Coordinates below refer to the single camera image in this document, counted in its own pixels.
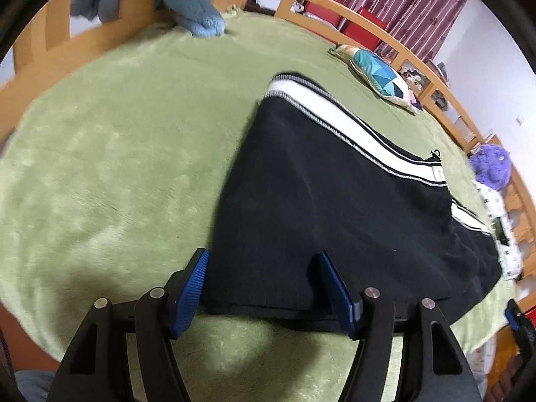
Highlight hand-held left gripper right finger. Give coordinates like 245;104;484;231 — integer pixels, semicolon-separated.
310;250;482;402

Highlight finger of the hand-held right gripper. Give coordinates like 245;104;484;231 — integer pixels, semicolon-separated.
504;298;527;332

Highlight purple plush toy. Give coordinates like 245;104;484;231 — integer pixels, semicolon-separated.
468;143;512;189

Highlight geometric patterned pillow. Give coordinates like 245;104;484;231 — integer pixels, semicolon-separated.
328;44;424;114

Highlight green fleece blanket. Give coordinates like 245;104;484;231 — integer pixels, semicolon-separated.
0;8;516;402

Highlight dark cloth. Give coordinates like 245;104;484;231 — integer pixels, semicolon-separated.
492;218;509;246

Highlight desk clutter pile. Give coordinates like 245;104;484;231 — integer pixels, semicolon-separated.
398;61;451;112

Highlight wooden bed frame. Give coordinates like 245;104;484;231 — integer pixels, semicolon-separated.
0;0;536;315

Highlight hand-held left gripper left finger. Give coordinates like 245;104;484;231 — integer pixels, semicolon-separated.
48;248;210;402

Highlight white floral pillow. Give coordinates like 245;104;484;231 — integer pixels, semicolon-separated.
473;180;524;281

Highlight maroon striped curtain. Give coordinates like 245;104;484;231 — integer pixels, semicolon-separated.
276;0;472;65

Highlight blue plush toy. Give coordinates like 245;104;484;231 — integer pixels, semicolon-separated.
70;0;289;38

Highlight black pants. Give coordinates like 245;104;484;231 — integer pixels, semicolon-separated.
201;72;503;331

